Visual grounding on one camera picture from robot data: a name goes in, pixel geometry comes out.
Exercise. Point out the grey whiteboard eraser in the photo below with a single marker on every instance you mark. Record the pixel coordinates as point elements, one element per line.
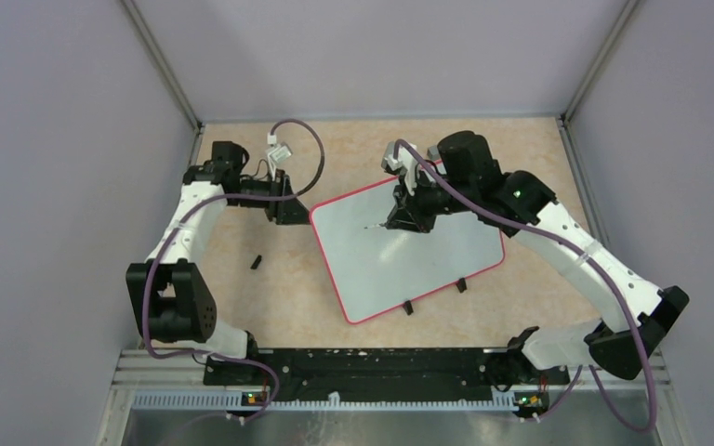
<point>433,154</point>

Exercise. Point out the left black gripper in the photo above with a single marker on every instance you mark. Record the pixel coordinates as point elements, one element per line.
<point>287,212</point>

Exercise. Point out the white slotted cable duct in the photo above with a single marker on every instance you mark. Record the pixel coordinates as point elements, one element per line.
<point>236,401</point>

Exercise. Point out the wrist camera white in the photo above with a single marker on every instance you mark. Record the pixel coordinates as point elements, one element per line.
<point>400,162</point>
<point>277,153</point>

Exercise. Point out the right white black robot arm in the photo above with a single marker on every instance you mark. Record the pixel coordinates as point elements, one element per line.
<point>635,315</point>

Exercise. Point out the black whiteboard foot clip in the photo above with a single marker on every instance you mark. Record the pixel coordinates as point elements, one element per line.
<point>408,307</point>
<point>461,285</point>

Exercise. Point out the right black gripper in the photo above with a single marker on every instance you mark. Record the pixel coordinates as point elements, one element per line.
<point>407,213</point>

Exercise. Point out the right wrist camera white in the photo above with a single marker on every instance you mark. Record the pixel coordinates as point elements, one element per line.
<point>400,162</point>

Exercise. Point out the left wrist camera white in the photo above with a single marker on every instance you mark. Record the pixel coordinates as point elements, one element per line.
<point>277,153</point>

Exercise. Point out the pink framed whiteboard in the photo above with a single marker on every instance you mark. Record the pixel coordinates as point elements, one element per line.
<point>374,271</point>

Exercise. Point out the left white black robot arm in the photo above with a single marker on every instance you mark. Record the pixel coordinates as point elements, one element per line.
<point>171,300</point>

